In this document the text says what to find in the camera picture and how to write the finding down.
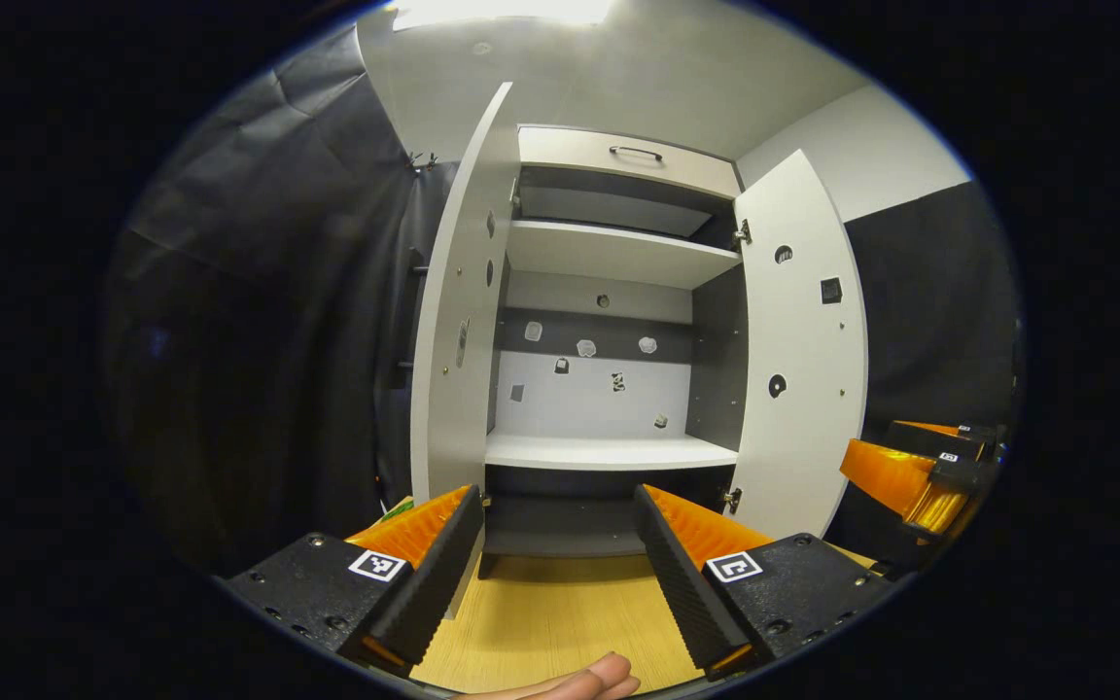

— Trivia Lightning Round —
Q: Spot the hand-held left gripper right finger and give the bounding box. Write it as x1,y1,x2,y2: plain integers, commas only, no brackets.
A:
632,483,896,682

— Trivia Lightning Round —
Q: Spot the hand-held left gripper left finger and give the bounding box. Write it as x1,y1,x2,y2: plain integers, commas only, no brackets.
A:
220,484,486,680

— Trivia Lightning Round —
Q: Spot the cabinet door with headphone sticker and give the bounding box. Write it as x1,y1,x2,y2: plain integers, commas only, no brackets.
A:
733,149,869,541

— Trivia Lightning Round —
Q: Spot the cabinet door with camera sticker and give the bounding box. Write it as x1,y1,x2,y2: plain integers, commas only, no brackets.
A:
410,82,514,621

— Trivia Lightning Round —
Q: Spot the grey double-door shoe cabinet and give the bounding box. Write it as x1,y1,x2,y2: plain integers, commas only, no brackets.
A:
477,123,751,581

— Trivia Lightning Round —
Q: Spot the white cabinet shelf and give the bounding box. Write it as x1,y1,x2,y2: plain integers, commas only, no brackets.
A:
484,433,739,473
505,219,744,291

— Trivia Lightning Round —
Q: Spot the black backdrop cloth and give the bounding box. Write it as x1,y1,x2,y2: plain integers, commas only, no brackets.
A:
103,24,1023,575

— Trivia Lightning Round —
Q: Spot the ceiling light panel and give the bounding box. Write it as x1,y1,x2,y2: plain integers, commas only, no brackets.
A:
390,0,614,30

